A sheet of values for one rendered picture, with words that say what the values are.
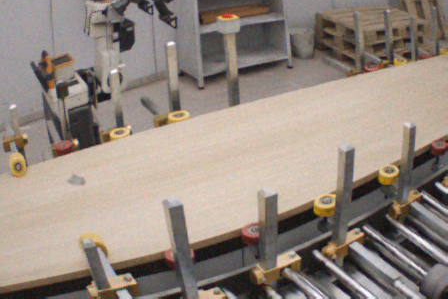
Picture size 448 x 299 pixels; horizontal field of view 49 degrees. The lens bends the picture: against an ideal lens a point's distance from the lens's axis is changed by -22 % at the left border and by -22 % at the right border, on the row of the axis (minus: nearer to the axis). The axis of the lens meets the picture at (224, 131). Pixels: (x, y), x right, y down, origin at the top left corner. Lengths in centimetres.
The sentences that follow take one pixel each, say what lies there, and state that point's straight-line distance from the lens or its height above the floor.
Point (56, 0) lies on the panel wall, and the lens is 490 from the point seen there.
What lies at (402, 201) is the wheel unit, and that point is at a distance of 180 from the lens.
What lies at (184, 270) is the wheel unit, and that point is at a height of 97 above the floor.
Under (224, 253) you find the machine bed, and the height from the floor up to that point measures 81.
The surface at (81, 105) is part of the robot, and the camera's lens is 323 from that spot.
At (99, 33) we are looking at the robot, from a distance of 333.
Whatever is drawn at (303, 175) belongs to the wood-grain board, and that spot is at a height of 90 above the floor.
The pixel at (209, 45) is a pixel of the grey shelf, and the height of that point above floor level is 22.
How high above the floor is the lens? 184
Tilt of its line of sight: 25 degrees down
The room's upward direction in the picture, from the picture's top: 5 degrees counter-clockwise
